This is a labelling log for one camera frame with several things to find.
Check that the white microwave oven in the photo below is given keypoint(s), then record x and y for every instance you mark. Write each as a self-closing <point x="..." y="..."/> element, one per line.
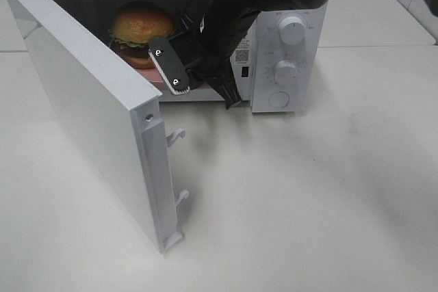
<point x="252" y="61"/>

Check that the pink round plate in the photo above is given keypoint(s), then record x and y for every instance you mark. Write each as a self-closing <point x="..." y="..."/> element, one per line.
<point x="153" y="76"/>

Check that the white upper microwave knob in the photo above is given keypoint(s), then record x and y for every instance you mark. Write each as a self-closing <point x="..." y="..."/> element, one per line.
<point x="292" y="29"/>

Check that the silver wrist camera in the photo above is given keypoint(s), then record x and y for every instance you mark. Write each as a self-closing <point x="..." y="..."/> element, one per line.
<point x="167" y="61"/>

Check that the white microwave knob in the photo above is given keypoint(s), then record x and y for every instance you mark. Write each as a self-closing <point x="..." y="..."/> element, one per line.
<point x="285" y="72"/>
<point x="292" y="29"/>

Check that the toy burger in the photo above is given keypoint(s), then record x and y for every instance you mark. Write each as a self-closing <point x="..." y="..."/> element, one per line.
<point x="134" y="24"/>

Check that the white lower microwave knob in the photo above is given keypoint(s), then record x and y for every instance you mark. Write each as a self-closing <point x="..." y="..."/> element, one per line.
<point x="285" y="72"/>

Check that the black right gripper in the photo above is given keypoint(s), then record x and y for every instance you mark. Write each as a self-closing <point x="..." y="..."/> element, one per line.
<point x="205" y="49"/>

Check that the white microwave door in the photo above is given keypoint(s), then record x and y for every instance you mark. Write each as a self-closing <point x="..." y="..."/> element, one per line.
<point x="111" y="111"/>

